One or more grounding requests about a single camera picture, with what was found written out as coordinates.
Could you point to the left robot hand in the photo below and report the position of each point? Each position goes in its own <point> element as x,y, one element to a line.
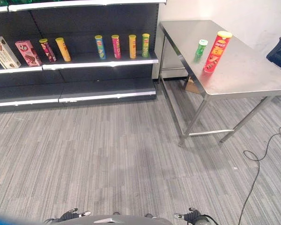
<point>70,213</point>

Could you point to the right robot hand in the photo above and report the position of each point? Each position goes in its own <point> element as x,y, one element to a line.
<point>189,215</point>

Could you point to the grey robot torso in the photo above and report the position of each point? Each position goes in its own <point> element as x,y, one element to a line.
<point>126,220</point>

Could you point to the brown cardboard box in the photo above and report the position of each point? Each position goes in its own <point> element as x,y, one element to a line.
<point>191,85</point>

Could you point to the stainless steel table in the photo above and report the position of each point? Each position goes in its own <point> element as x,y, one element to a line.
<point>236,68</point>

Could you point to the yellow chips can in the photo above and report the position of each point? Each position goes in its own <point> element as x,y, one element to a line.
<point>63,49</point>

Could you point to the red chips can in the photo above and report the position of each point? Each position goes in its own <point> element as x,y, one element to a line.
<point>215,52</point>

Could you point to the maroon chips can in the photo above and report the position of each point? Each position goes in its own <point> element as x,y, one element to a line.
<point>48,50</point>

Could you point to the small green chips can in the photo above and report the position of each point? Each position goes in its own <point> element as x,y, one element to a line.
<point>200,49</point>

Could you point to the pink cookie box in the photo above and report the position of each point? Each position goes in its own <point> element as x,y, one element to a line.
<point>28,52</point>

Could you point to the blue chips can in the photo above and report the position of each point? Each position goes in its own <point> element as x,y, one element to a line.
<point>100,47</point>

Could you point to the pink chips can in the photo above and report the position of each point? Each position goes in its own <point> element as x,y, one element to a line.
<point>116,47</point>

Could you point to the beige cookie box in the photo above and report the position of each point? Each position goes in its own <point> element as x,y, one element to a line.
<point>3,52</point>

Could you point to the orange chips can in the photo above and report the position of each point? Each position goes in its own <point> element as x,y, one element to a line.
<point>132,47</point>

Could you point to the black shop shelf unit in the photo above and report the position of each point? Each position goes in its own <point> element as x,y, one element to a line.
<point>89,23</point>

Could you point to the green snack bags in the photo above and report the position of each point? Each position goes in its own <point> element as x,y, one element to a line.
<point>4,2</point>

